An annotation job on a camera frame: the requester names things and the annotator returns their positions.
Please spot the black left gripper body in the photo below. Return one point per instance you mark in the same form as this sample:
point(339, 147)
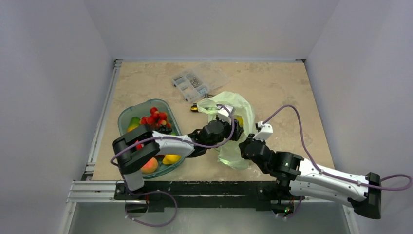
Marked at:
point(227, 130)

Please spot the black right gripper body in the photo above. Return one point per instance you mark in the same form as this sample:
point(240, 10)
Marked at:
point(244, 146)

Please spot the yellow green fake starfruit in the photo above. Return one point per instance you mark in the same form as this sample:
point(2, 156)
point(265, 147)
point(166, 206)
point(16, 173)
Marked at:
point(240, 121)

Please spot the green plastic bag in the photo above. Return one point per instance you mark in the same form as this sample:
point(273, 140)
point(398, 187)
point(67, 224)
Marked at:
point(230, 154)

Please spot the dark fake grape bunch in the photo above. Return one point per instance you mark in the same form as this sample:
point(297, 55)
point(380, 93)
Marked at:
point(163, 129)

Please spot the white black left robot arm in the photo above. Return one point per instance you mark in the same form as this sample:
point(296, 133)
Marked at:
point(135, 148)

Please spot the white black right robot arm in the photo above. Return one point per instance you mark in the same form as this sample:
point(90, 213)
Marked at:
point(360, 192)

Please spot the yellow fake lemon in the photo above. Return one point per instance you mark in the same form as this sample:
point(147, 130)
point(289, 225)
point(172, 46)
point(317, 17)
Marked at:
point(170, 159)

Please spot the red fake lychee bunch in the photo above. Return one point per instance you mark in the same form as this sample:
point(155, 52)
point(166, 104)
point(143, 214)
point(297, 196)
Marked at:
point(156, 118)

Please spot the orange fake peach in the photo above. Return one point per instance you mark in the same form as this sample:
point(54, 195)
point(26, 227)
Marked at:
point(150, 167)

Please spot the green orange fake mango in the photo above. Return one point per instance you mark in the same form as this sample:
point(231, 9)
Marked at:
point(134, 123)

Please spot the yellow black screwdriver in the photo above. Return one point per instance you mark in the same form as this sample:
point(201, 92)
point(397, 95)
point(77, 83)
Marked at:
point(194, 108)

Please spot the clear plastic screw box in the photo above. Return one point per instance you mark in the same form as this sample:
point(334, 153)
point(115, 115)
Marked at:
point(196, 82)

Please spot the teal plastic tray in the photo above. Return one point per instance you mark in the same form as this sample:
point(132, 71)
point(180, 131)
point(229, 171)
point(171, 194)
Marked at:
point(143, 110)

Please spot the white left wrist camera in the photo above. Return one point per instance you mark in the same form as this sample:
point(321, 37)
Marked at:
point(225, 113)

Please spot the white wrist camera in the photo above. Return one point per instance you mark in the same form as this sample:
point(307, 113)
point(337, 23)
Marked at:
point(225, 113)
point(264, 131)

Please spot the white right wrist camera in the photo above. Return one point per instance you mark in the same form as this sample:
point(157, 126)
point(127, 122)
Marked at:
point(264, 131)

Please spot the black aluminium base frame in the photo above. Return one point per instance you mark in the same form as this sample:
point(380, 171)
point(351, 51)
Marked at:
point(204, 195)

